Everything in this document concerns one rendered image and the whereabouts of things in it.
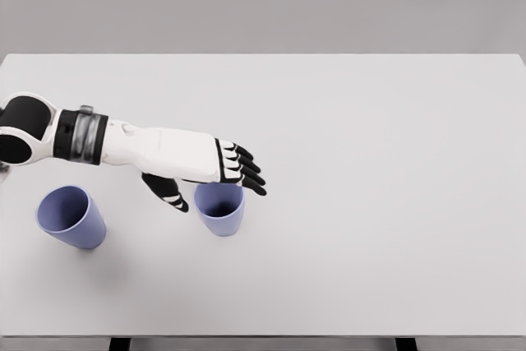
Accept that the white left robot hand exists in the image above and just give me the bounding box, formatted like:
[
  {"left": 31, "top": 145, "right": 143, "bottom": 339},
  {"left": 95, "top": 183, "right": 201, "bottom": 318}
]
[{"left": 141, "top": 127, "right": 268, "bottom": 215}]

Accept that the lavender plastic cup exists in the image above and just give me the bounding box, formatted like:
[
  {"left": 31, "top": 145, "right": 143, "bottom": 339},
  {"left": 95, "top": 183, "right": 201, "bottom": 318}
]
[
  {"left": 35, "top": 186, "right": 107, "bottom": 251},
  {"left": 192, "top": 182, "right": 246, "bottom": 238}
]

